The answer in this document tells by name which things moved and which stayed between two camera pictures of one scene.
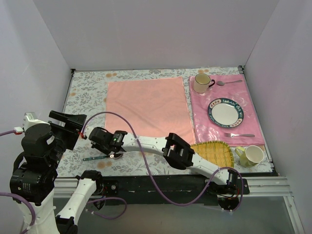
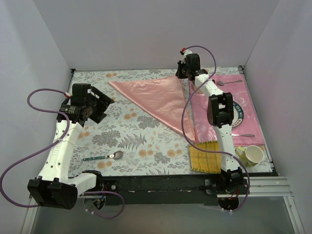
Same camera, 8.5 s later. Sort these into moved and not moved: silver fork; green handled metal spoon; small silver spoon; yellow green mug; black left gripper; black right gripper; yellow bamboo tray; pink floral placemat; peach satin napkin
Moved: black right gripper; black left gripper; peach satin napkin
Not moved: small silver spoon; silver fork; yellow green mug; green handled metal spoon; pink floral placemat; yellow bamboo tray
